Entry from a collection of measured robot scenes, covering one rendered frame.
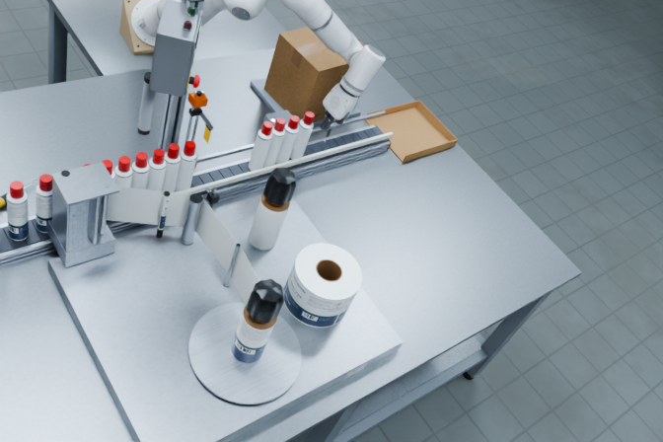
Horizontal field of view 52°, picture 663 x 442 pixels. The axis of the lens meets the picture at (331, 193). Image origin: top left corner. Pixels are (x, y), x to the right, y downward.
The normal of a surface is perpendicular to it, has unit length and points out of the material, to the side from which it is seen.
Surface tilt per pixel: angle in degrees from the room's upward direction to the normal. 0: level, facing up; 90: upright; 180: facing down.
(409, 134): 0
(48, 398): 0
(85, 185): 0
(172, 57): 90
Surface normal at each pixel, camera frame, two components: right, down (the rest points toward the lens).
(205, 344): 0.29, -0.67
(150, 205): 0.12, 0.73
